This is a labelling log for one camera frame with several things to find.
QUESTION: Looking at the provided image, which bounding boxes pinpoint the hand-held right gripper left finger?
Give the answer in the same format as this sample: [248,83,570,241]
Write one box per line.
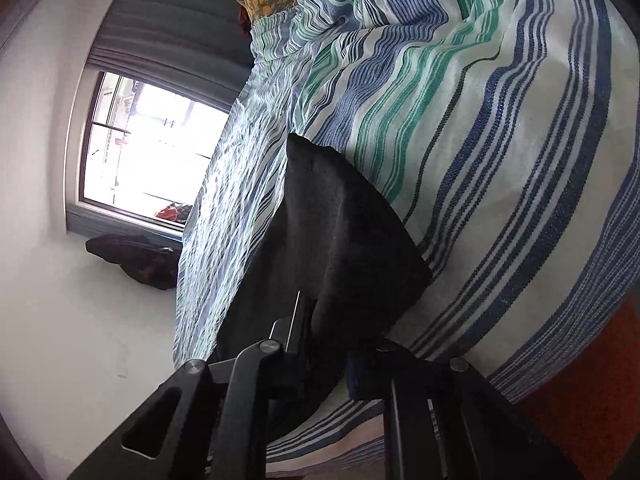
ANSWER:
[67,290,321,480]

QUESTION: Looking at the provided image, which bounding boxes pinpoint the window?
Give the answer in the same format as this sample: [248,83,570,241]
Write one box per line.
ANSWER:
[65,70,231,241]

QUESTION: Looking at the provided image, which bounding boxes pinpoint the blue curtain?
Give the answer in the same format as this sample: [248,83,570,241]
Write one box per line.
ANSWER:
[87,0,258,111]

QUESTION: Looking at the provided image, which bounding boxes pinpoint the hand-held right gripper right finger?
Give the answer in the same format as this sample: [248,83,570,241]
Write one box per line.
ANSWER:
[345,340,583,480]

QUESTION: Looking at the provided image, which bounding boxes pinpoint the red cloth by window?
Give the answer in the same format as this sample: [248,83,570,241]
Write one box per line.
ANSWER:
[154,202,195,225]

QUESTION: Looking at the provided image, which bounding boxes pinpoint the dark hanging clothes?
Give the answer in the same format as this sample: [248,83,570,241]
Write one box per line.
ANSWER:
[85,232,181,291]

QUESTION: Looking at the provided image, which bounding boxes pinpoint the orange fleece clothing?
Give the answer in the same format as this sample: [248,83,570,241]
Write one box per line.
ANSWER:
[515,295,640,480]

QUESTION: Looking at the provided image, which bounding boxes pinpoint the black pants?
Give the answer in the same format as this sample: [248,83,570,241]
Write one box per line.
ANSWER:
[215,132,433,421]

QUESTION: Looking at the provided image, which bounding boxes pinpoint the striped bed sheet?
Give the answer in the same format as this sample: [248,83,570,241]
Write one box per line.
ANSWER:
[172,0,640,478]

